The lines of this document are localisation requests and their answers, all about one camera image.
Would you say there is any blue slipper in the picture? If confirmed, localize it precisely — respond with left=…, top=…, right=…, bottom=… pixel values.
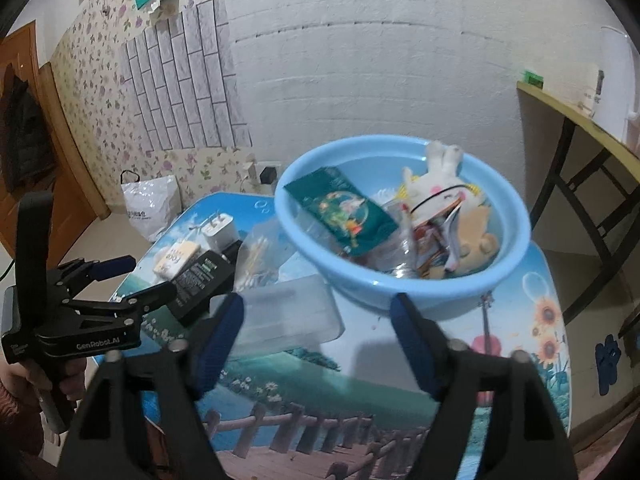
left=595, top=332, right=623, bottom=396

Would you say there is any person's left forearm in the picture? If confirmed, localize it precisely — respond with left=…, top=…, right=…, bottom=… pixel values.
left=0, top=377, right=47, bottom=463

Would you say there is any black bottle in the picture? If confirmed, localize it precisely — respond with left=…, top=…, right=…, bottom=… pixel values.
left=172, top=242, right=243, bottom=326

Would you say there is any person's left hand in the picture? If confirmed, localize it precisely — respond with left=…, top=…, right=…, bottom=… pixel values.
left=0, top=354, right=90, bottom=409

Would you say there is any red snack packet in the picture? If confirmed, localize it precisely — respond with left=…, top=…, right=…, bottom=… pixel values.
left=415, top=210, right=462, bottom=281

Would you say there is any clear bag of cotton swabs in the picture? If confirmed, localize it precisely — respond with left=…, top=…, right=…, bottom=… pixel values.
left=235, top=217, right=301, bottom=291

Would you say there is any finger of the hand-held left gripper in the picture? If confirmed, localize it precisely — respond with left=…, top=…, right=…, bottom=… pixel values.
left=61, top=281, right=179, bottom=332
left=47, top=255, right=136, bottom=300

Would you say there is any wooden door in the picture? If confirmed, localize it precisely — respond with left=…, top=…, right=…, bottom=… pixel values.
left=0, top=22, right=108, bottom=261

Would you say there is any green printed packet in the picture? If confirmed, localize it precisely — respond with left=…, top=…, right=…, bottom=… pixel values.
left=284, top=166, right=401, bottom=257

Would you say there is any tan plush toy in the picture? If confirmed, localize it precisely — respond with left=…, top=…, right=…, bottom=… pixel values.
left=452, top=205, right=501, bottom=277

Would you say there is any yellow white tissue pack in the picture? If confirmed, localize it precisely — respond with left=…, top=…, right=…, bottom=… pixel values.
left=152, top=241, right=201, bottom=281

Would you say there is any wooden side table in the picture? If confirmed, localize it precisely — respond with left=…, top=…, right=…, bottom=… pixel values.
left=516, top=80, right=640, bottom=326

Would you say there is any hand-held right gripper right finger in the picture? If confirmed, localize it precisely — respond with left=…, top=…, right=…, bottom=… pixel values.
left=389, top=292, right=586, bottom=480

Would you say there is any landscape printed desktop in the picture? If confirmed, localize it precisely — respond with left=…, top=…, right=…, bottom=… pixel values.
left=112, top=192, right=571, bottom=480

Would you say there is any clear lidded plastic box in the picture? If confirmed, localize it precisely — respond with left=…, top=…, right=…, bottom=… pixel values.
left=227, top=274, right=346, bottom=356

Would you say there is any clear plastic packet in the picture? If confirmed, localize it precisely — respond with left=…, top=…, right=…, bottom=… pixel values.
left=384, top=200, right=426, bottom=279

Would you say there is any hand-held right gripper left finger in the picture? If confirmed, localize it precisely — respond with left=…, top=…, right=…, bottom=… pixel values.
left=59, top=292, right=246, bottom=480

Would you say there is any white rabbit plush toy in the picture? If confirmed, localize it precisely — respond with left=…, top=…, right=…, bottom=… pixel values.
left=402, top=141, right=488, bottom=221

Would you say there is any blue plastic basin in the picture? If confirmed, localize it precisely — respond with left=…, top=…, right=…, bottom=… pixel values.
left=274, top=134, right=532, bottom=311

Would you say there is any white plastic bag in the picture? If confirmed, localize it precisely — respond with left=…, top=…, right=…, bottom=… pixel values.
left=120, top=170, right=181, bottom=242

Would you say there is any dark hanging cloth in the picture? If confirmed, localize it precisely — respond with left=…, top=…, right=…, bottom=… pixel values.
left=0, top=75, right=58, bottom=192

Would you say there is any white usb charger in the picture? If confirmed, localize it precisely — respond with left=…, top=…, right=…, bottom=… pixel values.
left=192, top=212, right=238, bottom=256

